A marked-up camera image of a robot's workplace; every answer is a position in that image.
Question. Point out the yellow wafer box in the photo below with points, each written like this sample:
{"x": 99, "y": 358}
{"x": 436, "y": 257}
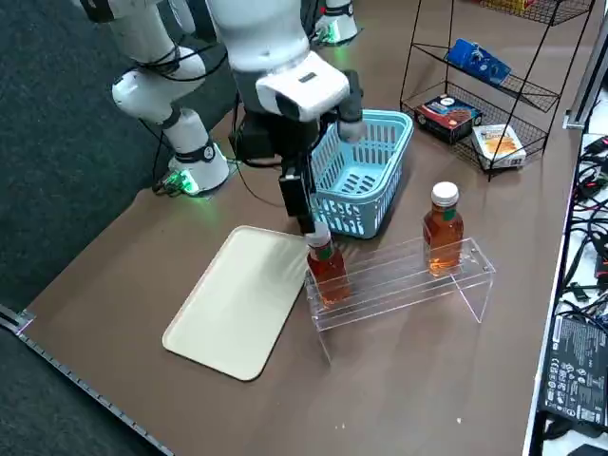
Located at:
{"x": 503, "y": 3}

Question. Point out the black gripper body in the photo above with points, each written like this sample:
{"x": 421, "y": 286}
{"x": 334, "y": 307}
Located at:
{"x": 259, "y": 138}

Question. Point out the aluminium camera post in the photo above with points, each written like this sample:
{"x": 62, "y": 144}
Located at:
{"x": 586, "y": 81}

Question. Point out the blue Oreo cookie packet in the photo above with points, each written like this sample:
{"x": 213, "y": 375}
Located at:
{"x": 477, "y": 62}

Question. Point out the black power strip red light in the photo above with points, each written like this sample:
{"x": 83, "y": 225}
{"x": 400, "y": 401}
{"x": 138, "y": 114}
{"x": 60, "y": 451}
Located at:
{"x": 601, "y": 266}

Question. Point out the white cracker box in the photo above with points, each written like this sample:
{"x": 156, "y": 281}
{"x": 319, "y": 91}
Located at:
{"x": 499, "y": 147}

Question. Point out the dark chocolate cookie box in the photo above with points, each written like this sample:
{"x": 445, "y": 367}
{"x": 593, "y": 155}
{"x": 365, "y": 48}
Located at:
{"x": 446, "y": 119}

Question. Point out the amber tea bottle white cap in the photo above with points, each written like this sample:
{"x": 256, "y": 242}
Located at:
{"x": 442, "y": 233}
{"x": 328, "y": 271}

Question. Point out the light blue plastic basket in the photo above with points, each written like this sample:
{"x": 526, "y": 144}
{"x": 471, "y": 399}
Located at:
{"x": 380, "y": 142}

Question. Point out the clear acrylic beverage shelf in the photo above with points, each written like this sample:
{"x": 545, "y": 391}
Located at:
{"x": 404, "y": 290}

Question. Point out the black labelled power adapter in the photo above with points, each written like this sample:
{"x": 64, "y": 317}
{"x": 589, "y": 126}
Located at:
{"x": 575, "y": 366}

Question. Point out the aluminium table edge rail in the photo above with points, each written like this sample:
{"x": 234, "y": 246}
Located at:
{"x": 71, "y": 370}

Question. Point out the cream plastic tray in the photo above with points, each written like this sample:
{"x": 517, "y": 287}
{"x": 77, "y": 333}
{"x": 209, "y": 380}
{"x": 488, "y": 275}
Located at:
{"x": 237, "y": 304}

